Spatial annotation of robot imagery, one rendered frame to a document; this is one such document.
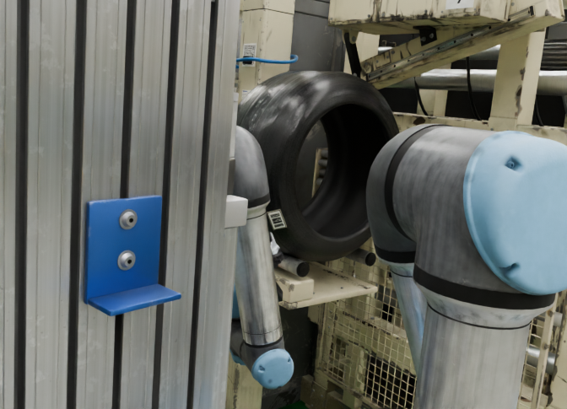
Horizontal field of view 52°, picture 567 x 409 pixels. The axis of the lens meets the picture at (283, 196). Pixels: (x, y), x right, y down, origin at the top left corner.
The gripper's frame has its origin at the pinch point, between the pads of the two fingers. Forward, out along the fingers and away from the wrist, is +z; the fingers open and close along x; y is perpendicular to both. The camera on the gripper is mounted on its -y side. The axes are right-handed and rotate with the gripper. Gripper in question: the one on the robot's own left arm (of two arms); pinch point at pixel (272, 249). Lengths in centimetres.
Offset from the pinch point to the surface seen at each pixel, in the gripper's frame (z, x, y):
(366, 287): 36.4, -14.5, -30.6
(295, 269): 15.1, 0.1, -12.0
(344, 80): 33, -25, 34
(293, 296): 12.6, 2.4, -18.9
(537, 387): 15, -57, -60
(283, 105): 19.2, -9.0, 33.1
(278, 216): 12.5, -0.2, 5.0
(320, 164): 84, -2, 3
